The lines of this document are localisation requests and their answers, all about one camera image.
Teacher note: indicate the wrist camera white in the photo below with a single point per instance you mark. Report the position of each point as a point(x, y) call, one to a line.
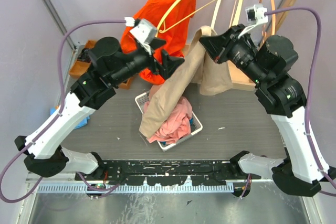
point(143, 32)
point(255, 17)

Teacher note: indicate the cream wooden hanger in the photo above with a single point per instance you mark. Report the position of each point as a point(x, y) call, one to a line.
point(236, 13)

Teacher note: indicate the yellow hanger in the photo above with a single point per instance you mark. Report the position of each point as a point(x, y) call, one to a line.
point(177, 6)

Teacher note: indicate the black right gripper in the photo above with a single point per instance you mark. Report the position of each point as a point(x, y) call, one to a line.
point(219, 46)

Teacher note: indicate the orange red t shirt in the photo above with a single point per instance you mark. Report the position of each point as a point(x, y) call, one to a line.
point(176, 38)

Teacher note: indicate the pink t shirt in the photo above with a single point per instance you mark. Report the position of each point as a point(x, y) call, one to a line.
point(176, 126)

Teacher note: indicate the beige t shirt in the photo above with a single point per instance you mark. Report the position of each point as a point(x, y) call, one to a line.
point(199, 68)

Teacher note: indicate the white slotted cable duct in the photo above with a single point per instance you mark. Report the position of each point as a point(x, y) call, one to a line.
point(125, 189)

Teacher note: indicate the teal blue t shirt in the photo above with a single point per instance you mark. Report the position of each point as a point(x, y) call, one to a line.
point(193, 128)

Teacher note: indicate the white plastic basket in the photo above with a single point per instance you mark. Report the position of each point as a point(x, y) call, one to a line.
point(196, 125)

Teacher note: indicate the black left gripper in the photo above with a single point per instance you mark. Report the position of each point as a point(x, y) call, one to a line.
point(169, 64)

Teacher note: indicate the rolled dark sock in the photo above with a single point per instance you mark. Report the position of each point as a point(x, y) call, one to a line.
point(83, 56)

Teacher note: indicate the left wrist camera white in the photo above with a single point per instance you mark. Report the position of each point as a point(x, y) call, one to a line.
point(143, 32)

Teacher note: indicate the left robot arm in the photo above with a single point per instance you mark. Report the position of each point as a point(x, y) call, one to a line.
point(109, 68)

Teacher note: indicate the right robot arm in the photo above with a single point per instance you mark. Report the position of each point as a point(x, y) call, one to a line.
point(283, 98)

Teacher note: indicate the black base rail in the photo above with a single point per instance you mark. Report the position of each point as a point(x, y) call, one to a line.
point(166, 173)

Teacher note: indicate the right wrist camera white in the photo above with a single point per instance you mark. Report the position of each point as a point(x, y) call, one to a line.
point(255, 17)

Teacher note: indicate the wooden compartment tray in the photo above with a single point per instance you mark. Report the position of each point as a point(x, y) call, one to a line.
point(79, 68)

